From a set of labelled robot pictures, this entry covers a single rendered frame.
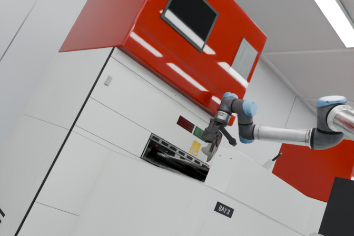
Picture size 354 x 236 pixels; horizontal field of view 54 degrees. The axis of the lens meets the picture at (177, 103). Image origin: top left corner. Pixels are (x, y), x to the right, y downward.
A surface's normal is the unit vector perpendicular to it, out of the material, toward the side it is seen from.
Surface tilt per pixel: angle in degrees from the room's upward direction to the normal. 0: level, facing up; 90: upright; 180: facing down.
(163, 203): 90
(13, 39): 90
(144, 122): 90
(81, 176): 90
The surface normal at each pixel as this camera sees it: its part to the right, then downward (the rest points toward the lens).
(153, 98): 0.63, 0.07
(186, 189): -0.67, -0.46
